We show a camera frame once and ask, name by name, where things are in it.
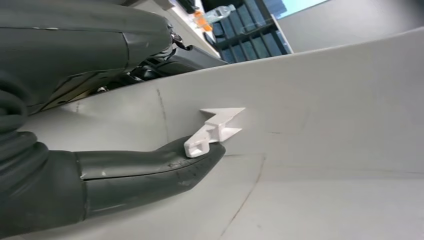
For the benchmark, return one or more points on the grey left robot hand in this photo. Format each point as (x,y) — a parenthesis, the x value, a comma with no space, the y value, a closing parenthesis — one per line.
(66,49)

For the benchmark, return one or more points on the clear plastic bottle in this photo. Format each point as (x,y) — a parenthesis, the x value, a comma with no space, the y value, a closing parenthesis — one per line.
(218,13)

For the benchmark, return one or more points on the dark gridded rack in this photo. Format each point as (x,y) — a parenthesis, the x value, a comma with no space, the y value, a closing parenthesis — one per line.
(251,43)

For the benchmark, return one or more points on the small orange object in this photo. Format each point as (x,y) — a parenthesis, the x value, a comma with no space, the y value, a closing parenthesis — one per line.
(202,23)

